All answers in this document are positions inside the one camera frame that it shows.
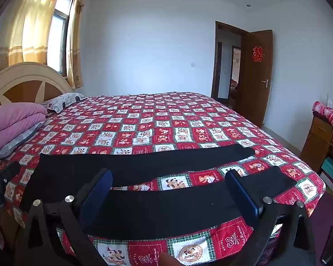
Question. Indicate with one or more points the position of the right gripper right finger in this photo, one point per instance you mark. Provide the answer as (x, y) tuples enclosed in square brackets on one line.
[(295, 243)]

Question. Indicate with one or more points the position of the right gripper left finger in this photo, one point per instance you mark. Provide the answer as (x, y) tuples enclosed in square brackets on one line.
[(54, 233)]

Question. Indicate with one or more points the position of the black pants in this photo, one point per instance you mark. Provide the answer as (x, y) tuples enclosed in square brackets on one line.
[(155, 195)]

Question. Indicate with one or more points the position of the grey patterned pillow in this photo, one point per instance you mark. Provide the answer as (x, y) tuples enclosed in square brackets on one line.
[(9, 148)]

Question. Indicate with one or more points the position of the pink folded quilt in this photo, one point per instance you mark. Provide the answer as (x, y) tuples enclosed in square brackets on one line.
[(16, 118)]

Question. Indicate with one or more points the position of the teal shoe box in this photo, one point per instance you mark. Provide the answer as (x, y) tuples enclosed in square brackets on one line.
[(327, 167)]

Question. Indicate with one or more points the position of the wooden desk cabinet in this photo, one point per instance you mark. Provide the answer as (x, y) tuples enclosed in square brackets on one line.
[(318, 146)]

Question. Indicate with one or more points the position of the white floral pillow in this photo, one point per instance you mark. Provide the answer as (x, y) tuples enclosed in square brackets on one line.
[(59, 103)]

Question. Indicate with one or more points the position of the cream wooden headboard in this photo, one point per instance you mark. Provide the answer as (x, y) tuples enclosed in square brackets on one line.
[(31, 82)]

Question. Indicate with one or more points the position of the red patchwork bedspread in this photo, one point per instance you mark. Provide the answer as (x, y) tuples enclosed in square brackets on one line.
[(153, 123)]

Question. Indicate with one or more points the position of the red checked cloth bundle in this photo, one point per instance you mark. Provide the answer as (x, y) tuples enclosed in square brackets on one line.
[(323, 111)]

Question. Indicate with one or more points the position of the yellow curtain left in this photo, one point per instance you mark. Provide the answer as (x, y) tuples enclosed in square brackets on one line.
[(25, 30)]

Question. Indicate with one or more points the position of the yellow curtain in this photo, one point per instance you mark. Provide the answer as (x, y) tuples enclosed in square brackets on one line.
[(74, 72), (25, 30)]

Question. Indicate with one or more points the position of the window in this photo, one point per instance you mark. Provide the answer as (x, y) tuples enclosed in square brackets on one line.
[(57, 39)]

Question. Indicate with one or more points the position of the yellow curtain right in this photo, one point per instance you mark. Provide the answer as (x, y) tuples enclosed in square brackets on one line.
[(74, 72)]

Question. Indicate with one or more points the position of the red double happiness decal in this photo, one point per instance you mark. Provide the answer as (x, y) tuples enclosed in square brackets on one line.
[(258, 54)]

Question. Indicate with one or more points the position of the brown wooden door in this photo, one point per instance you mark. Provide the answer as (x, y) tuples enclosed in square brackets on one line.
[(252, 96)]

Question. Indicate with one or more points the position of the door handle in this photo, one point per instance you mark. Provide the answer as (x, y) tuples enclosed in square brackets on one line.
[(265, 82)]

